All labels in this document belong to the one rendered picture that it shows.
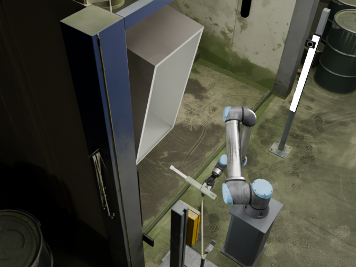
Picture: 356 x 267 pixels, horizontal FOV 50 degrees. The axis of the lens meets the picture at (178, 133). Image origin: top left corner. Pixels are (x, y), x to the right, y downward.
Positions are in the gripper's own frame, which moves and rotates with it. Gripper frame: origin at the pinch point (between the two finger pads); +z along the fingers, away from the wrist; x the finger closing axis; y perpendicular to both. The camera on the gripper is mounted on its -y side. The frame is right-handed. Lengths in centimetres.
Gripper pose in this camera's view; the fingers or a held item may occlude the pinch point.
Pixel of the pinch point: (203, 192)
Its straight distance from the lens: 336.9
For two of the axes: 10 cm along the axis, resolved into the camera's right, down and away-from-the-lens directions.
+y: 0.1, 3.5, 9.4
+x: -8.2, -5.3, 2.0
